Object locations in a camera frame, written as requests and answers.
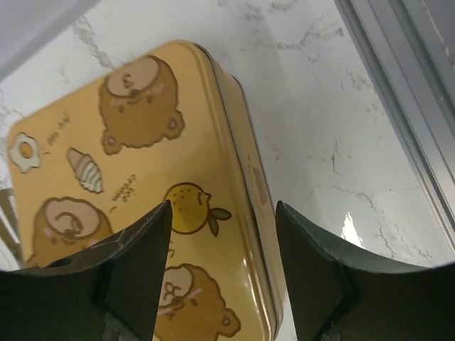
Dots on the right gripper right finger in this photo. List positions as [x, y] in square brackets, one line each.
[339, 291]

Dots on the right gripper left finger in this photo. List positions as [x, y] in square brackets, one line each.
[109, 291]

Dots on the metal tongs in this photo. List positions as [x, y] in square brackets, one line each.
[9, 229]

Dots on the yellow bear box lid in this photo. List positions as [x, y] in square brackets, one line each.
[172, 126]

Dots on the right aluminium frame post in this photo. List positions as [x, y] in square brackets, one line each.
[407, 48]

